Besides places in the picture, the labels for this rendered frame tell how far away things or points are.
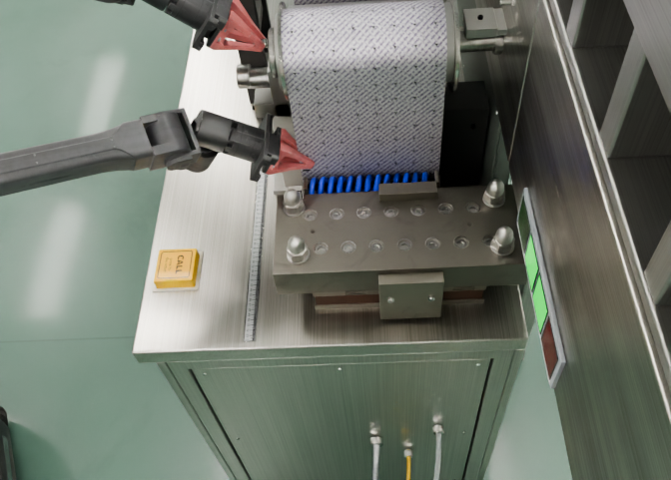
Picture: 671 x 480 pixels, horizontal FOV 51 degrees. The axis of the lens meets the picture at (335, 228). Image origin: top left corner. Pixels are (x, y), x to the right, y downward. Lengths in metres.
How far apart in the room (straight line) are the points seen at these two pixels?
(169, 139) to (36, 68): 2.36
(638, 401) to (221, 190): 0.96
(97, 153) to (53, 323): 1.46
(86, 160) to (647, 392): 0.78
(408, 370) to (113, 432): 1.17
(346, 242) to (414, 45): 0.32
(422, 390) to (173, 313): 0.48
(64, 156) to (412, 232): 0.53
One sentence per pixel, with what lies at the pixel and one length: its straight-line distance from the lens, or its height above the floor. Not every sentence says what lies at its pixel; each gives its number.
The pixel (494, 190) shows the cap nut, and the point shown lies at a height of 1.07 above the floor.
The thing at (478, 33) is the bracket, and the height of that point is 1.28.
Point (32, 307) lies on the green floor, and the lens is 2.54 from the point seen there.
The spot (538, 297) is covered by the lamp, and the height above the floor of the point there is 1.19.
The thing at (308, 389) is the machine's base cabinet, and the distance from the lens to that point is 1.33.
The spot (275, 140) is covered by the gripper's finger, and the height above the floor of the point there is 1.13.
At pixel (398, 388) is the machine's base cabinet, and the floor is 0.71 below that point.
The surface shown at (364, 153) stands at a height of 1.08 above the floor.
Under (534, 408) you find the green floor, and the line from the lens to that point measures 2.13.
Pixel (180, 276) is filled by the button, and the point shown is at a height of 0.92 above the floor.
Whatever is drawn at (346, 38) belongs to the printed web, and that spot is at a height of 1.30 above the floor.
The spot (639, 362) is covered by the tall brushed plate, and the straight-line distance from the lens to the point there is 0.61.
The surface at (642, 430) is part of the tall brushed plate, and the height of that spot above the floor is 1.38.
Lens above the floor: 1.93
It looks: 53 degrees down
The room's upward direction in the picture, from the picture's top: 7 degrees counter-clockwise
